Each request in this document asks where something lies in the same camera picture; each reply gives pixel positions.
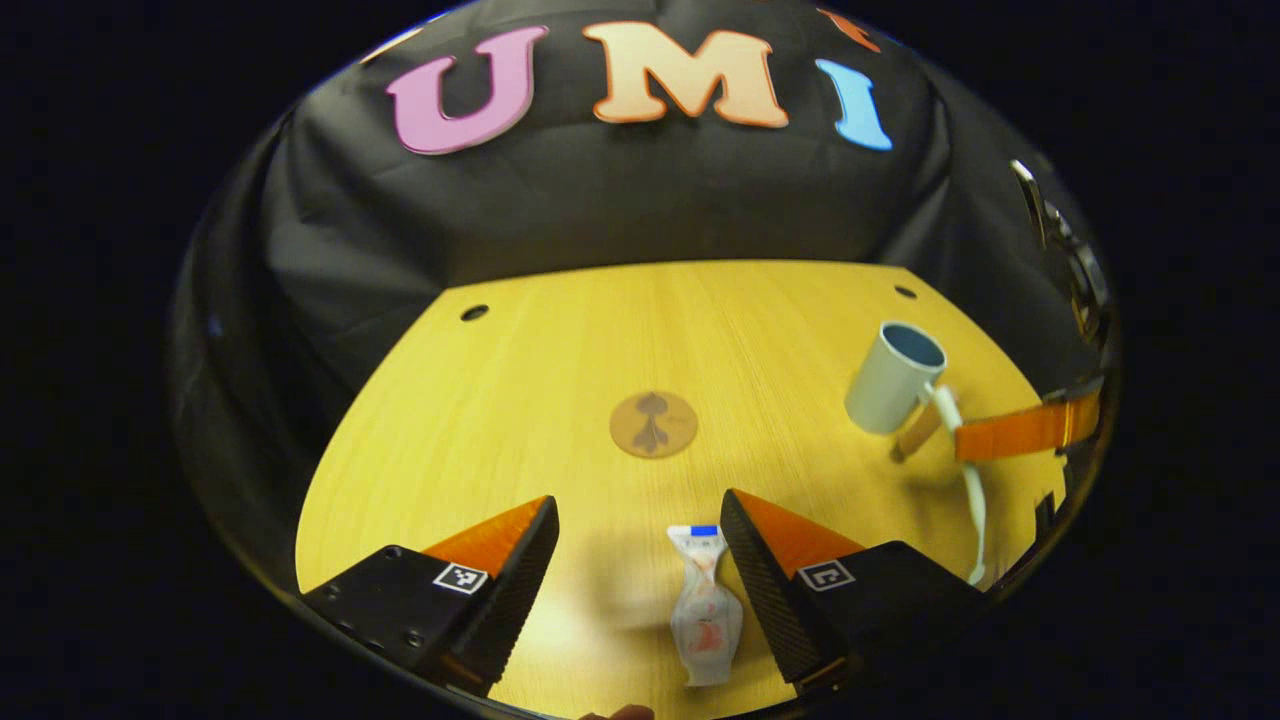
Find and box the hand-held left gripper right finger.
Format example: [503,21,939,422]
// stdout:
[719,488,991,699]

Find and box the black backdrop cloth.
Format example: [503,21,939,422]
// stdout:
[170,0,1116,641]

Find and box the wooden desktop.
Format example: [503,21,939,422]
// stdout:
[294,260,1069,720]

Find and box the pale cup with wooden handle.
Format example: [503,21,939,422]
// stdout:
[844,320,949,464]

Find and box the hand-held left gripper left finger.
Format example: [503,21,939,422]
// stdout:
[300,494,561,699]

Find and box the white toothbrush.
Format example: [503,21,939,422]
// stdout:
[925,383,989,588]

